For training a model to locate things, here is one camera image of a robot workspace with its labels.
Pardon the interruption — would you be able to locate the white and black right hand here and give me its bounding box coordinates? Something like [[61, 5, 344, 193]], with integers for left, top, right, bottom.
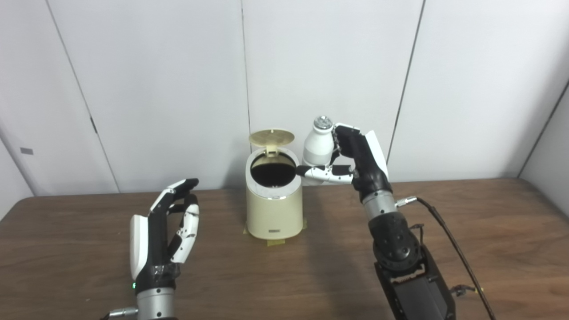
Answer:
[[296, 124, 393, 203]]

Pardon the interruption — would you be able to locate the white and black left hand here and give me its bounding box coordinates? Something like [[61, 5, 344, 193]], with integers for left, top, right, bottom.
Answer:
[[129, 179, 200, 295]]

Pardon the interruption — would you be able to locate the small white plastic bottle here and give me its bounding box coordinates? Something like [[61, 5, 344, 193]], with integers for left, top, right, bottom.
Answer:
[[302, 116, 335, 186]]

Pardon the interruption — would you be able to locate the round cream bin lid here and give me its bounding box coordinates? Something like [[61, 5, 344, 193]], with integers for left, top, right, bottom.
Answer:
[[248, 129, 295, 157]]

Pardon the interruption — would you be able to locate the cream-colored bin body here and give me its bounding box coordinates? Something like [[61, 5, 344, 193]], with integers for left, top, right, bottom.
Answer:
[[245, 148, 304, 240]]

